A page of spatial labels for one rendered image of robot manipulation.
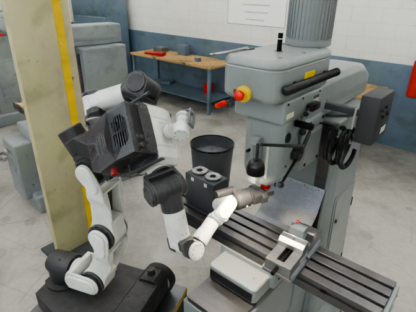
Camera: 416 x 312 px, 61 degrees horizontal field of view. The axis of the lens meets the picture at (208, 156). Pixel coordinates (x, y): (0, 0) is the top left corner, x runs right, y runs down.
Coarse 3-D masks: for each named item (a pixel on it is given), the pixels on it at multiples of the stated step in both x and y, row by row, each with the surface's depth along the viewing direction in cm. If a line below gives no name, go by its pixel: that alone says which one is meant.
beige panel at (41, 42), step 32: (0, 0) 215; (32, 0) 224; (64, 0) 239; (32, 32) 230; (64, 32) 245; (32, 64) 235; (64, 64) 252; (32, 96) 242; (64, 96) 259; (32, 128) 248; (64, 128) 267; (64, 160) 275; (64, 192) 283; (64, 224) 292
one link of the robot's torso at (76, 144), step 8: (72, 128) 152; (80, 128) 155; (64, 136) 152; (72, 136) 152; (80, 136) 153; (64, 144) 154; (72, 144) 151; (80, 144) 150; (72, 152) 153; (80, 152) 151; (88, 152) 150; (104, 176) 152; (112, 176) 153
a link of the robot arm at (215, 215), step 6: (228, 198) 153; (234, 198) 154; (222, 204) 151; (228, 204) 152; (234, 204) 153; (216, 210) 150; (222, 210) 150; (228, 210) 152; (210, 216) 151; (216, 216) 150; (222, 216) 150; (228, 216) 151; (216, 222) 151; (222, 222) 151
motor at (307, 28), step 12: (300, 0) 144; (312, 0) 141; (324, 0) 141; (336, 0) 145; (288, 12) 152; (300, 12) 145; (312, 12) 143; (324, 12) 143; (288, 24) 152; (300, 24) 147; (312, 24) 145; (324, 24) 146; (288, 36) 154; (300, 36) 148; (312, 36) 147; (324, 36) 148
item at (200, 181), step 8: (200, 168) 200; (192, 176) 196; (200, 176) 195; (208, 176) 192; (216, 176) 192; (224, 176) 195; (192, 184) 198; (200, 184) 193; (208, 184) 188; (216, 184) 187; (224, 184) 193; (192, 192) 200; (200, 192) 195; (208, 192) 190; (192, 200) 203; (200, 200) 197; (208, 200) 192; (208, 208) 195
